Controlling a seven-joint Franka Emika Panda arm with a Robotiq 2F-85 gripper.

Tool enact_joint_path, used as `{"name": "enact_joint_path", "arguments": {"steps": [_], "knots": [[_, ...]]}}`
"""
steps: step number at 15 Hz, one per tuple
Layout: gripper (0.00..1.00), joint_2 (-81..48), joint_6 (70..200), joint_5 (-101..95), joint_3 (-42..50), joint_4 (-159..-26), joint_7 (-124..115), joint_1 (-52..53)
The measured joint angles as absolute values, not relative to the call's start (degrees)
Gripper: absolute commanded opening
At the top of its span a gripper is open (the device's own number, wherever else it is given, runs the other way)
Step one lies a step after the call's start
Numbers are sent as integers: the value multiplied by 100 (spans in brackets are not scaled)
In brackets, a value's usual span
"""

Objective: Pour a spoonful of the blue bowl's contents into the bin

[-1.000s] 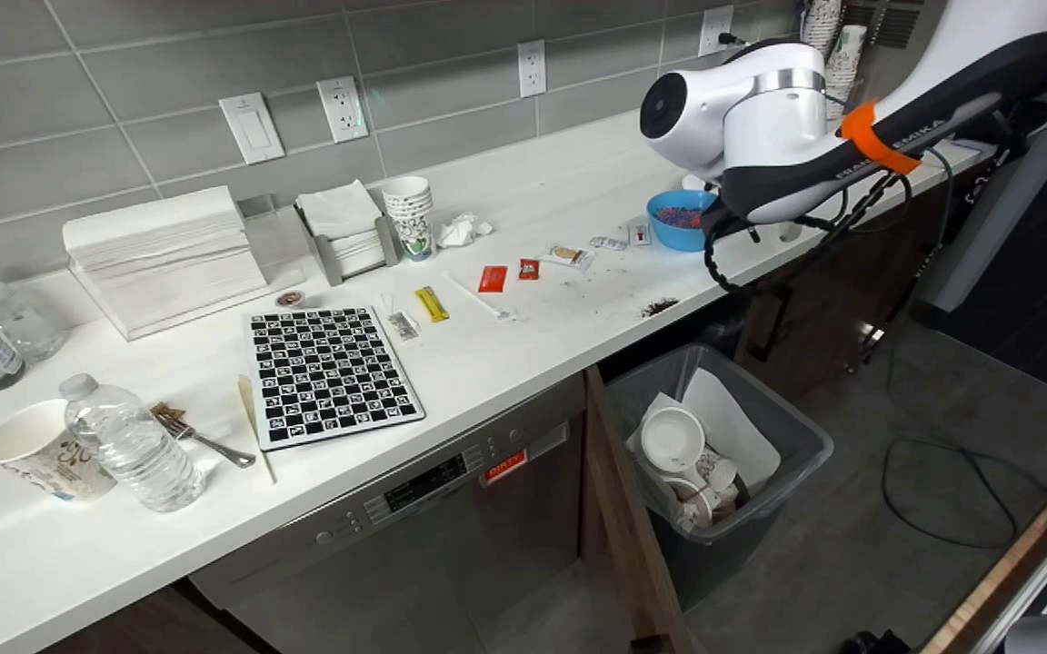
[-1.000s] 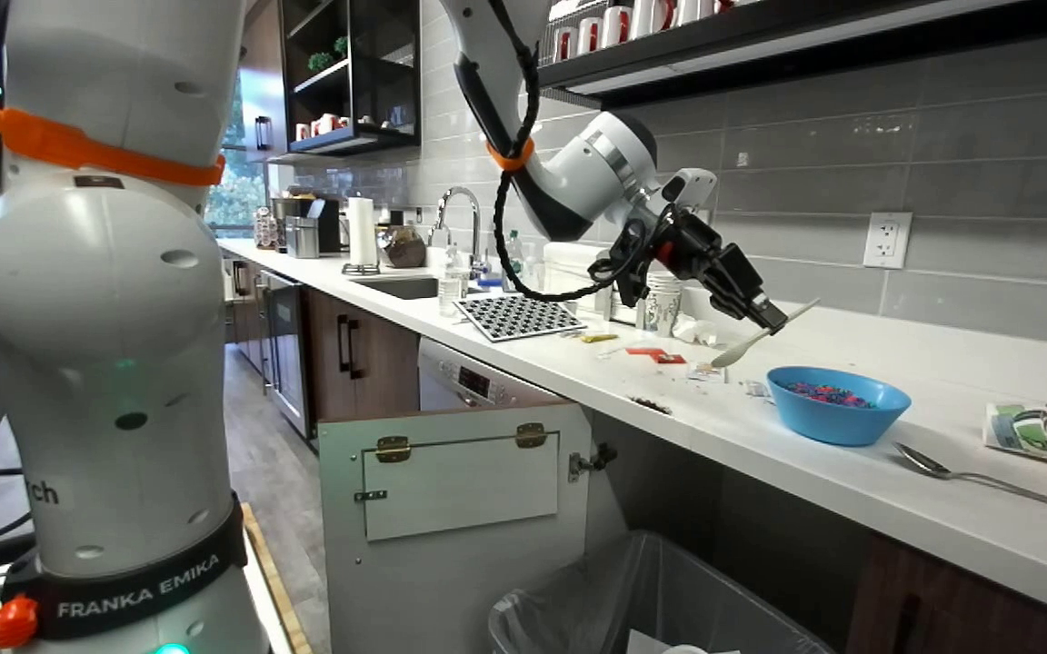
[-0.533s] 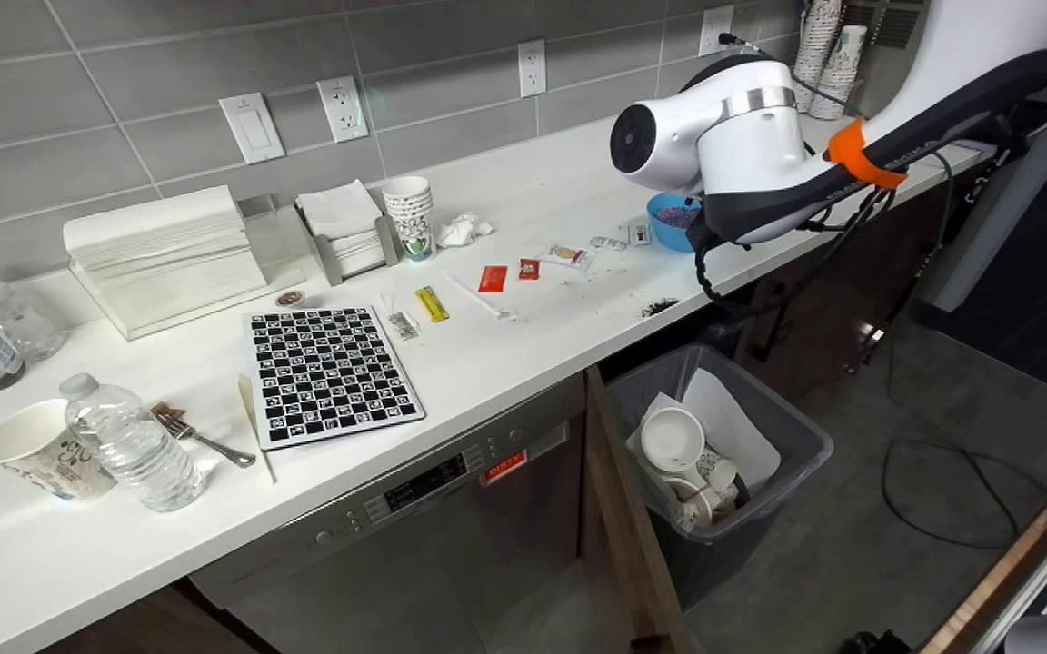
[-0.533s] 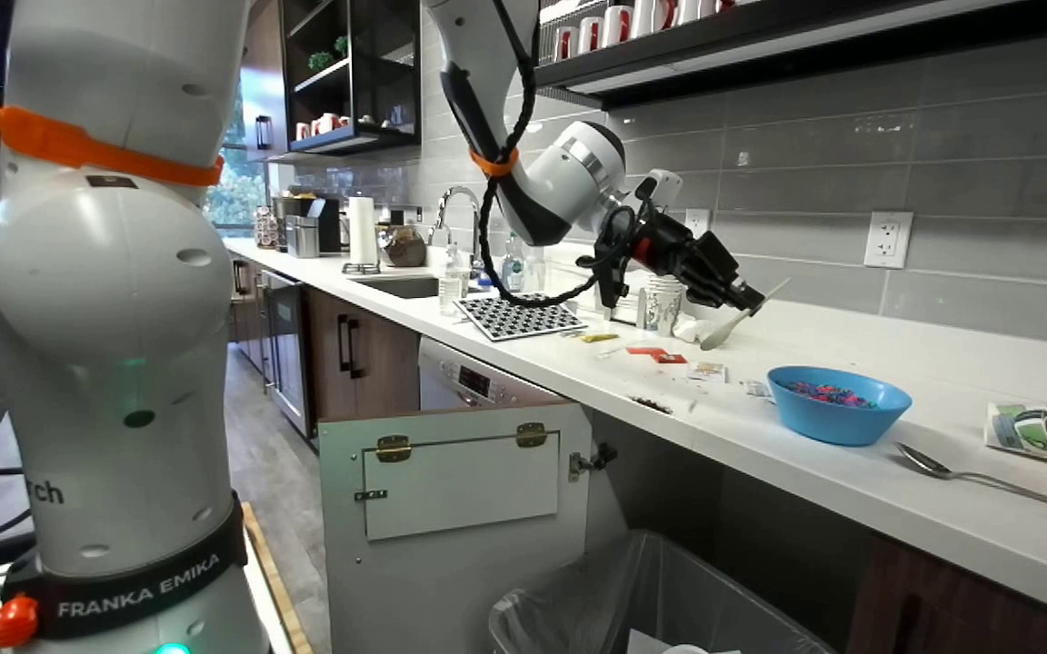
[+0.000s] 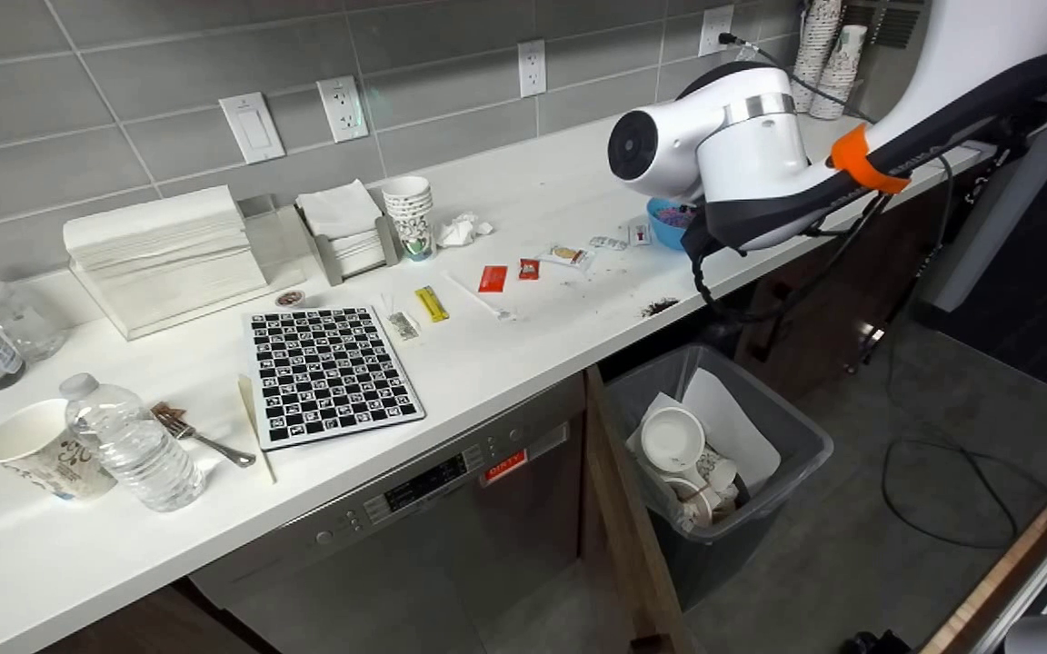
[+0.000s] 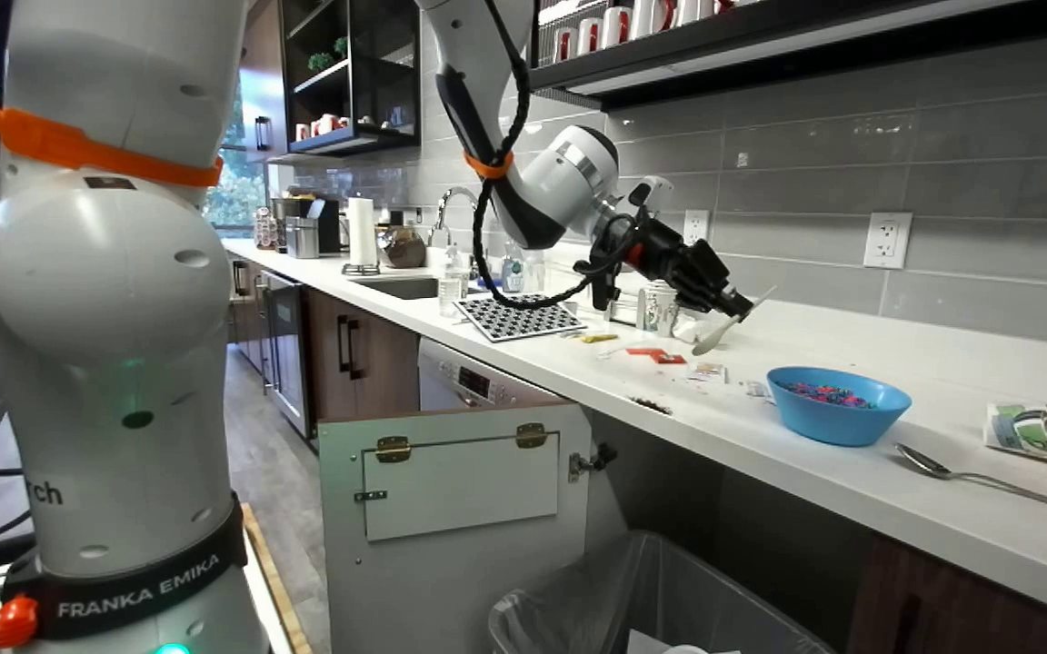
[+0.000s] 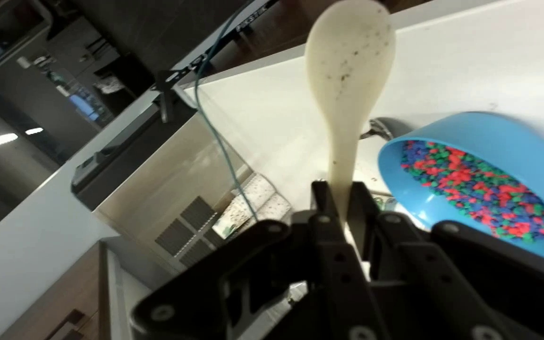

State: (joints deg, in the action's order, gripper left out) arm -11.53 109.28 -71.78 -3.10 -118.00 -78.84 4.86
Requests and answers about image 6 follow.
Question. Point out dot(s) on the clear glass jar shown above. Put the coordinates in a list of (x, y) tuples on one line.
[(511, 270)]

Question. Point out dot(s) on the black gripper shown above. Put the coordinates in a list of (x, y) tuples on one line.
[(671, 257)]

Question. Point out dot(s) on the black wall shelf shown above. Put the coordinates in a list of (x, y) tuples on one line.
[(791, 39)]

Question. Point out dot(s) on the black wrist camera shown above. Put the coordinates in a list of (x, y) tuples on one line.
[(605, 259)]

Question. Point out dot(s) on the clear plastic wrapper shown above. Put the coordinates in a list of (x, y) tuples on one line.
[(717, 377)]

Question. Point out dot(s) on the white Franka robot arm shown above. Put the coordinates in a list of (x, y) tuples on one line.
[(99, 303)]

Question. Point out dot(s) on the red white mug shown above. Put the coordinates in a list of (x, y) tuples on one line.
[(612, 22), (563, 40), (653, 15)]

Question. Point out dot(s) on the yellow packet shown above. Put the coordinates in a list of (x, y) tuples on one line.
[(596, 336)]

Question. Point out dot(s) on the black undercounter appliance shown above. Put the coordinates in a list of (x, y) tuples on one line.
[(270, 349)]

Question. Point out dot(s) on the white wall outlet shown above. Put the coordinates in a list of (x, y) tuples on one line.
[(888, 237), (696, 227)]

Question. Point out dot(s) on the brown wooden cabinet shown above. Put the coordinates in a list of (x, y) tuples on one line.
[(364, 366), (973, 603)]

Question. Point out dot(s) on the chrome kitchen faucet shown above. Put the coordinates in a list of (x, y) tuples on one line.
[(456, 193)]

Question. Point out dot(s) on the red small block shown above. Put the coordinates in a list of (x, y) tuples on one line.
[(644, 354)]

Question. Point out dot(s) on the steel kitchen sink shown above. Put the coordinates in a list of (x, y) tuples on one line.
[(396, 286)]

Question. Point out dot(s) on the small red packet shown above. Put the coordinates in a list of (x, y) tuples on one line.
[(675, 359)]

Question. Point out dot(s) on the coloured aquarium gravel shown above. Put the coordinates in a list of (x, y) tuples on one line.
[(835, 395)]

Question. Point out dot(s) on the black marker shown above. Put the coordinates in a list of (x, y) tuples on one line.
[(653, 406)]

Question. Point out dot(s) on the white paper towel roll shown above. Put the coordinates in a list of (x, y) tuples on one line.
[(361, 234)]

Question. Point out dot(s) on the grey trash bin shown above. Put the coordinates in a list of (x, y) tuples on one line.
[(573, 619)]

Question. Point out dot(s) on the blue plastic bowl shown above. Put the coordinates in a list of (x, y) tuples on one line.
[(838, 421)]

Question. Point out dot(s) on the built-in dishwasher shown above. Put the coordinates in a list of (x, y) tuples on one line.
[(499, 369)]

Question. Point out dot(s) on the dark coffee pot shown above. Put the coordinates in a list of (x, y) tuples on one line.
[(403, 243)]

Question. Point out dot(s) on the black coffee machine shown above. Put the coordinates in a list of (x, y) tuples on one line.
[(305, 223)]

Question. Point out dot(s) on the open cabinet door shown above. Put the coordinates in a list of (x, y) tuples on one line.
[(462, 533)]

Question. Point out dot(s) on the white napkin dispenser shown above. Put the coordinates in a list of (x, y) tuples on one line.
[(563, 289)]

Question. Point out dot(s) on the black open shelf cabinet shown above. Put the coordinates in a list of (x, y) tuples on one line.
[(396, 75)]

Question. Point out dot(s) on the white discarded paper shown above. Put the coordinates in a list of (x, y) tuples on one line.
[(671, 646)]

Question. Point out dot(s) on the clear plastic container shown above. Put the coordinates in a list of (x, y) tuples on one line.
[(620, 305)]

